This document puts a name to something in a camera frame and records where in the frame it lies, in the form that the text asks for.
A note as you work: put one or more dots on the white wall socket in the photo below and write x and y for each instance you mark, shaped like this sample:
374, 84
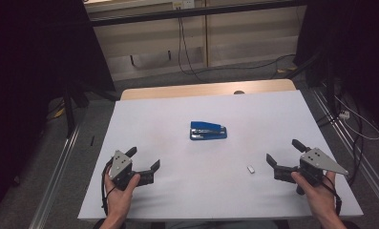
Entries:
184, 4

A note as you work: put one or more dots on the white table sheet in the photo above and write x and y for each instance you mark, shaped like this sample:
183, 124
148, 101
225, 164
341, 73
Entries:
209, 184

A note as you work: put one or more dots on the black horizontal bar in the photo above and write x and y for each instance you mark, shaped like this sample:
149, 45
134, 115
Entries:
190, 13

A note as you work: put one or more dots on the person's left hand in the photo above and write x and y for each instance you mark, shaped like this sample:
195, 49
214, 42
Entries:
118, 202

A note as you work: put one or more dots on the black metal stand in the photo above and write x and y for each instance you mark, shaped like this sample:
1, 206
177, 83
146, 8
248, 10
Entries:
329, 89
70, 114

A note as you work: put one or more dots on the beige wooden cabinet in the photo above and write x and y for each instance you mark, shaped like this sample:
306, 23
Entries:
250, 38

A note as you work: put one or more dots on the person's right hand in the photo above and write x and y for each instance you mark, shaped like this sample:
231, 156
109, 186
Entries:
320, 198

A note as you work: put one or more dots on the yellow floor tape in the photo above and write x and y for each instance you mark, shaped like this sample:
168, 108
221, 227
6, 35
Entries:
59, 113
287, 69

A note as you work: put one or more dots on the silver staple strip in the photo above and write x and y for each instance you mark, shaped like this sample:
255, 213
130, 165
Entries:
250, 169

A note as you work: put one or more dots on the black curtain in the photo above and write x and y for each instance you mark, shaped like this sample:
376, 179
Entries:
355, 47
25, 79

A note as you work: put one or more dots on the aluminium floor rail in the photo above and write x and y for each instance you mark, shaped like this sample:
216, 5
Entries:
367, 167
55, 183

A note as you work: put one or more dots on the light wooden table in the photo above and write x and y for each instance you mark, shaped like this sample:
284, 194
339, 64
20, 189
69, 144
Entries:
193, 90

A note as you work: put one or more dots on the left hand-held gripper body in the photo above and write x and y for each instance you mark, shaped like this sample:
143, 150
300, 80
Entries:
119, 165

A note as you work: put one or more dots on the white power adapter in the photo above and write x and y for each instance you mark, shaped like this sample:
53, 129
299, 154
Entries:
344, 114

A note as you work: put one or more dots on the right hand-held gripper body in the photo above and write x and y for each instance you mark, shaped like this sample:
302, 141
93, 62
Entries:
317, 160

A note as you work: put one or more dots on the small black floor object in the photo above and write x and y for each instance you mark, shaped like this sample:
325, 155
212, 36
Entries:
92, 141

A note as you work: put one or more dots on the blue stapler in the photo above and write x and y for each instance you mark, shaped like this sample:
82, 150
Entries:
206, 126

